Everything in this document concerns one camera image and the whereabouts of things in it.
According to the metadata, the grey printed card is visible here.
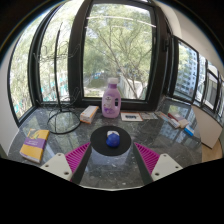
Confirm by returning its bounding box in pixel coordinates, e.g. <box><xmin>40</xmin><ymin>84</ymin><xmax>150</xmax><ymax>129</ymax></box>
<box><xmin>139</xmin><ymin>111</ymin><xmax>159</xmax><ymax>121</ymax></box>

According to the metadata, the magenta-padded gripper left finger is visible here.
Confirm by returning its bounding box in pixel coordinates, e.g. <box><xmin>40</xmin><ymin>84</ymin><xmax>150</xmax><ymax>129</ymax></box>
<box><xmin>39</xmin><ymin>142</ymin><xmax>93</xmax><ymax>186</ymax></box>

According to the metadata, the yellow and purple book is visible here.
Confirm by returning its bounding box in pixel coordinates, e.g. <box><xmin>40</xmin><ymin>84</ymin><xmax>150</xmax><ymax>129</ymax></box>
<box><xmin>19</xmin><ymin>128</ymin><xmax>51</xmax><ymax>164</ymax></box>

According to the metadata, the white card with dark print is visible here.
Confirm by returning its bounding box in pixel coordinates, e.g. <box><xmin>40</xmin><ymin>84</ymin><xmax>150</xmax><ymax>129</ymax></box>
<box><xmin>120</xmin><ymin>112</ymin><xmax>144</xmax><ymax>122</ymax></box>

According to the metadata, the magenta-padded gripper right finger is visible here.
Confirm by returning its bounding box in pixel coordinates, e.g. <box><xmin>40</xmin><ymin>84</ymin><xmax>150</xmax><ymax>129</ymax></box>
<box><xmin>132</xmin><ymin>142</ymin><xmax>184</xmax><ymax>186</ymax></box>

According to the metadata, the red flat box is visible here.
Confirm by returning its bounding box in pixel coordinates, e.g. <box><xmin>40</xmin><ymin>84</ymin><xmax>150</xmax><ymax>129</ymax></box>
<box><xmin>167</xmin><ymin>112</ymin><xmax>184</xmax><ymax>122</ymax></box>

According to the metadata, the blue small box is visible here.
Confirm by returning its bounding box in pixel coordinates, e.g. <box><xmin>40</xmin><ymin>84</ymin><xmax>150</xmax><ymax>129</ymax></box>
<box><xmin>183</xmin><ymin>124</ymin><xmax>196</xmax><ymax>137</ymax></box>

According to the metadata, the striped flat booklet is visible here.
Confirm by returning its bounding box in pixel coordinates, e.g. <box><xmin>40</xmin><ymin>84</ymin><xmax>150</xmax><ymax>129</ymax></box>
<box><xmin>156</xmin><ymin>111</ymin><xmax>181</xmax><ymax>129</ymax></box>

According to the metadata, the beige box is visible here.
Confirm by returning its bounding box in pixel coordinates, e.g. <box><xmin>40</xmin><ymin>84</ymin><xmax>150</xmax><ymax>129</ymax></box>
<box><xmin>176</xmin><ymin>118</ymin><xmax>190</xmax><ymax>129</ymax></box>

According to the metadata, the blue and white computer mouse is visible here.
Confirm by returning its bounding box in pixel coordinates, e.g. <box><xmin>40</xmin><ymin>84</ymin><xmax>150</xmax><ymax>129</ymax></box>
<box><xmin>105</xmin><ymin>130</ymin><xmax>121</xmax><ymax>148</ymax></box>

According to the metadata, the black round mouse pad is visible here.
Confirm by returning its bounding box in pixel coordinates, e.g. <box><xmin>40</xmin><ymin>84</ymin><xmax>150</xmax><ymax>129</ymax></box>
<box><xmin>89</xmin><ymin>125</ymin><xmax>132</xmax><ymax>157</ymax></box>

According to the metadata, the purple detergent bottle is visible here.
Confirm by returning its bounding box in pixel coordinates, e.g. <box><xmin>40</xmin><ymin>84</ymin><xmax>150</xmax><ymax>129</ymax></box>
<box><xmin>101</xmin><ymin>77</ymin><xmax>122</xmax><ymax>119</ymax></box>

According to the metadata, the white and orange carton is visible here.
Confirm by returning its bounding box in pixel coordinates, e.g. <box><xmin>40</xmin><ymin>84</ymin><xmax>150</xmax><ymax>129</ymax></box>
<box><xmin>79</xmin><ymin>105</ymin><xmax>100</xmax><ymax>125</ymax></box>

